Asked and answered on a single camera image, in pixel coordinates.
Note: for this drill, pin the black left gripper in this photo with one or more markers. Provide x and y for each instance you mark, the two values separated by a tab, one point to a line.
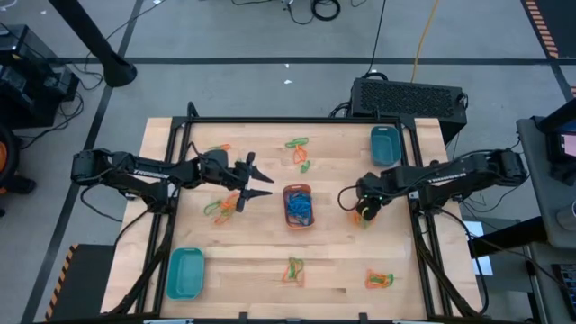
245	180

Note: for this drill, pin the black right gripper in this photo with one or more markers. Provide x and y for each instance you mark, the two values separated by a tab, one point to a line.
371	189

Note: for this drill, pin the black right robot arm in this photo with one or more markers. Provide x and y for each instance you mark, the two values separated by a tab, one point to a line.
450	173

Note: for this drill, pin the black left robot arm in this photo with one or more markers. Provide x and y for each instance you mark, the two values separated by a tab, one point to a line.
135	173

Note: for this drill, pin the orange plastic basket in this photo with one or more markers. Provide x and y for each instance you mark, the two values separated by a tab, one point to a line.
297	187

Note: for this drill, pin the grey-blue plastic basket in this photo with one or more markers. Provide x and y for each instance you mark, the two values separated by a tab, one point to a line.
385	146

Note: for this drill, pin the black perforated computer case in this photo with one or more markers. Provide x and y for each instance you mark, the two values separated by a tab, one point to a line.
405	99

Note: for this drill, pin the turquoise plastic basket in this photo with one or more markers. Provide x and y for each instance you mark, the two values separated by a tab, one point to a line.
184	274

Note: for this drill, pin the black desk beam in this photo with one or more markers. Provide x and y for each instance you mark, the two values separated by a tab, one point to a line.
508	236

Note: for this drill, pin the grey desk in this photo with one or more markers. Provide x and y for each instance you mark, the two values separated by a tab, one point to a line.
537	193

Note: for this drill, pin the black pole round base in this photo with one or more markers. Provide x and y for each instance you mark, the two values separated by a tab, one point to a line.
119	72

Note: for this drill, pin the black monitor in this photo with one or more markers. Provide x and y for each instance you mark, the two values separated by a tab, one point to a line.
558	130

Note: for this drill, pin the black mat yellow striped edge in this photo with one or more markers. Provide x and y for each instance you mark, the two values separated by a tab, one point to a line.
85	283

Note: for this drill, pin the black keyboard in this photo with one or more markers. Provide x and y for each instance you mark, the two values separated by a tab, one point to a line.
567	288

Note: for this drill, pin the black orange wheeled device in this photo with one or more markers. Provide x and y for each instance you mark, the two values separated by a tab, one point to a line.
9	180

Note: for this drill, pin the black equipment rack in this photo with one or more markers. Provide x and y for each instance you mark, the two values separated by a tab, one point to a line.
27	90

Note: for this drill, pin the black mat orange stripes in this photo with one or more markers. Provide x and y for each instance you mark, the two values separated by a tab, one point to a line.
562	22

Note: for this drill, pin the black frame bracket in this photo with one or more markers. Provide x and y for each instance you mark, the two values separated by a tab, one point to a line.
362	317
243	317

